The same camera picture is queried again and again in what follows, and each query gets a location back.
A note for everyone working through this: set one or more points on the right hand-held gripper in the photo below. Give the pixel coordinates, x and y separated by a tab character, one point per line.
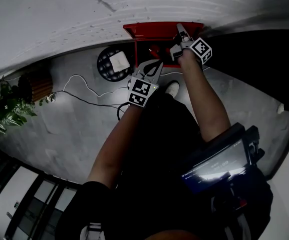
199	49

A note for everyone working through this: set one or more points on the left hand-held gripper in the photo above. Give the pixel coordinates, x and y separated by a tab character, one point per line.
140	91

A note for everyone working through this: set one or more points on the person's right forearm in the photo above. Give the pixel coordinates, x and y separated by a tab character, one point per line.
205	101

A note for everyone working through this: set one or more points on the person's left forearm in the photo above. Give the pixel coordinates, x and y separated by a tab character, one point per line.
116	146

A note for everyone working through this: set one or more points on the person's white shoe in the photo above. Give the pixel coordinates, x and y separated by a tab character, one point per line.
172	88

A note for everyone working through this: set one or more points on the white folded cloth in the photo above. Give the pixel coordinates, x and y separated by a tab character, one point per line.
119	62

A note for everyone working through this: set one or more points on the white plug adapter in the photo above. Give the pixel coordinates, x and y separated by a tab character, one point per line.
51	97

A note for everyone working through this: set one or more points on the brown slatted plant pot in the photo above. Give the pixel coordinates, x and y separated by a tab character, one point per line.
40	86

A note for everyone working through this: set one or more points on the person's black clothing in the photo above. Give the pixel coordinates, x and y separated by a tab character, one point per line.
154	184

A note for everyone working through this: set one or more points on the black tablet screen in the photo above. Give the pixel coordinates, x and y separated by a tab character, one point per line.
217	169

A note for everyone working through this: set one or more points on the green leafy plant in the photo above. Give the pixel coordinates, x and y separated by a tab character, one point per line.
6	111

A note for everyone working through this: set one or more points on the black framed glass door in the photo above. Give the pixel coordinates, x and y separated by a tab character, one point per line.
29	199

